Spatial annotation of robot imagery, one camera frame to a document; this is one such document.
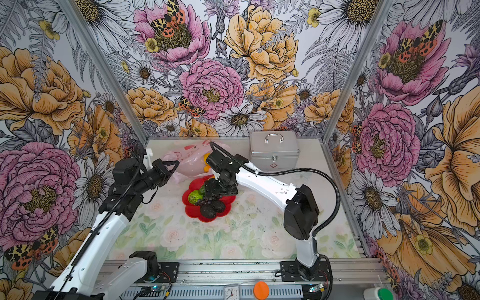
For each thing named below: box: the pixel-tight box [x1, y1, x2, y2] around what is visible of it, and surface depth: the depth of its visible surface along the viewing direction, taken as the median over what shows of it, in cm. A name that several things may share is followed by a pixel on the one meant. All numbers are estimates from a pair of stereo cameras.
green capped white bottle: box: [363, 286, 395, 300], surface depth 65 cm
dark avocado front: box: [201, 205, 217, 219], surface depth 87 cm
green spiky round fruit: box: [188, 190, 204, 205], surface depth 91 cm
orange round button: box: [253, 281, 270, 300], surface depth 64 cm
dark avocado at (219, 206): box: [211, 200, 225, 214], surface depth 89 cm
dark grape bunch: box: [195, 193, 224, 206], surface depth 91 cm
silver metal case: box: [248, 130, 301, 172], surface depth 100 cm
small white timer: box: [223, 283, 240, 300], surface depth 70 cm
